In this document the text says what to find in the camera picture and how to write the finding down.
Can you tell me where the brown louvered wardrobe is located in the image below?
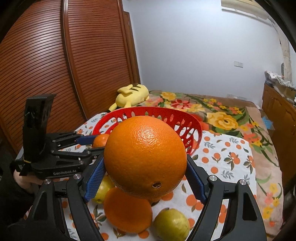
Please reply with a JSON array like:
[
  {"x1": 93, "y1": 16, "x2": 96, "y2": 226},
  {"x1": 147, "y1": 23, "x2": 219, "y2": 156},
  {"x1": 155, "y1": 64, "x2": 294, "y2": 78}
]
[{"x1": 1, "y1": 1, "x2": 140, "y2": 155}]

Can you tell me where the floral bed blanket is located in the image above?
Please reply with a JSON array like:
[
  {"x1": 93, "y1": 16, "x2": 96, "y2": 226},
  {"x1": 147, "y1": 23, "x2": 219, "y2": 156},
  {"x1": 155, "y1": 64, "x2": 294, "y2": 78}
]
[{"x1": 142, "y1": 90, "x2": 283, "y2": 240}]

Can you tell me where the clutter pile on cabinet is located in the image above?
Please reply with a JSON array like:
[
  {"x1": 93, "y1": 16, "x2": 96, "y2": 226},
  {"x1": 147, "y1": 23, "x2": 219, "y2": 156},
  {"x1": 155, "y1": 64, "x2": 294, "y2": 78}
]
[{"x1": 264, "y1": 71, "x2": 295, "y2": 103}]

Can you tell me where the wooden sideboard cabinet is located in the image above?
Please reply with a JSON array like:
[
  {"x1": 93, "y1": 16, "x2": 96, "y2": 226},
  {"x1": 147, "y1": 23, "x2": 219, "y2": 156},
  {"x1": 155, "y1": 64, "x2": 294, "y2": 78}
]
[{"x1": 262, "y1": 84, "x2": 295, "y2": 192}]

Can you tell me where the yellow plush toy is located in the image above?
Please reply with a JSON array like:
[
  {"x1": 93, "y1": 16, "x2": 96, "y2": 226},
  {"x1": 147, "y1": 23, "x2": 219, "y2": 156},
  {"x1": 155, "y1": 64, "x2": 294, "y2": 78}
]
[{"x1": 108, "y1": 83, "x2": 149, "y2": 111}]

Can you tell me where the white wall switch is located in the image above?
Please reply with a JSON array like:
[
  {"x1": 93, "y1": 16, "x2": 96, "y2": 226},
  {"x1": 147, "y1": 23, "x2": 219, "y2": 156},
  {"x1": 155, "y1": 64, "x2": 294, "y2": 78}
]
[{"x1": 234, "y1": 61, "x2": 243, "y2": 68}]

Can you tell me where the red perforated plastic basket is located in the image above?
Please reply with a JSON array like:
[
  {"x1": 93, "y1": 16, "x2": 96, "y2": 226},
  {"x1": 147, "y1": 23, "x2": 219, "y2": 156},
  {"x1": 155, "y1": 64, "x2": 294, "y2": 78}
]
[{"x1": 92, "y1": 106, "x2": 202, "y2": 155}]

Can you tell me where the wall power socket strip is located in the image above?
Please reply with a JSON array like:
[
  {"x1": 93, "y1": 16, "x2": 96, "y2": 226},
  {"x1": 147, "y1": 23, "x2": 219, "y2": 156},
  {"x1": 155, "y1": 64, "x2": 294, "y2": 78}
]
[{"x1": 226, "y1": 94, "x2": 242, "y2": 100}]

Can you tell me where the small mandarin orange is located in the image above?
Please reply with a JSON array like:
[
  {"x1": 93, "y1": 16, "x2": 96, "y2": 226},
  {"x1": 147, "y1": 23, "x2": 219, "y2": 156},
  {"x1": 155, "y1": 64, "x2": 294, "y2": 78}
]
[{"x1": 92, "y1": 133, "x2": 109, "y2": 148}]

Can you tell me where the large orange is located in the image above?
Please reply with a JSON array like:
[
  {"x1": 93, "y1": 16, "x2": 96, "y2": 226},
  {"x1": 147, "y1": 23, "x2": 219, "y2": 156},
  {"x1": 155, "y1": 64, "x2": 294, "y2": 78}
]
[
  {"x1": 104, "y1": 116, "x2": 187, "y2": 199},
  {"x1": 103, "y1": 187, "x2": 152, "y2": 233}
]

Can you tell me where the left hand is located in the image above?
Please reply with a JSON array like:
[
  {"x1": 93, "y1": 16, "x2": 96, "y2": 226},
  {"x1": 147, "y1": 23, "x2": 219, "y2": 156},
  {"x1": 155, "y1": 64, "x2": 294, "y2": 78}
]
[{"x1": 13, "y1": 170, "x2": 43, "y2": 193}]

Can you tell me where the green guava with dimple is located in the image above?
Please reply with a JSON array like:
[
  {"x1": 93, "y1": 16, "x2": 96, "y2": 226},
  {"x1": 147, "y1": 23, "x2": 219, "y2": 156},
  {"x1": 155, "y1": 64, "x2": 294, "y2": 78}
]
[{"x1": 93, "y1": 174, "x2": 115, "y2": 204}]

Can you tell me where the orange print white cloth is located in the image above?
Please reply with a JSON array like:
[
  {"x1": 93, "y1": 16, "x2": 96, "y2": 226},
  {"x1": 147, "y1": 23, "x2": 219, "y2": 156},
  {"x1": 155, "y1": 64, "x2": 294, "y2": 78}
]
[{"x1": 62, "y1": 113, "x2": 257, "y2": 240}]

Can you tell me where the white air conditioner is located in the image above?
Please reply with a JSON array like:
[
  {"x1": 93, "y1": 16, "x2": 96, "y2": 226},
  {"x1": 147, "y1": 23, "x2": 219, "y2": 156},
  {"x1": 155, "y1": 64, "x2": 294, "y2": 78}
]
[{"x1": 221, "y1": 0, "x2": 268, "y2": 20}]

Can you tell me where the green pear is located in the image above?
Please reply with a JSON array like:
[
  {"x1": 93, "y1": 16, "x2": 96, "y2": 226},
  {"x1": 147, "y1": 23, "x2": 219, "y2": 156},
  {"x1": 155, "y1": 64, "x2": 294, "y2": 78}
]
[{"x1": 154, "y1": 208, "x2": 190, "y2": 241}]

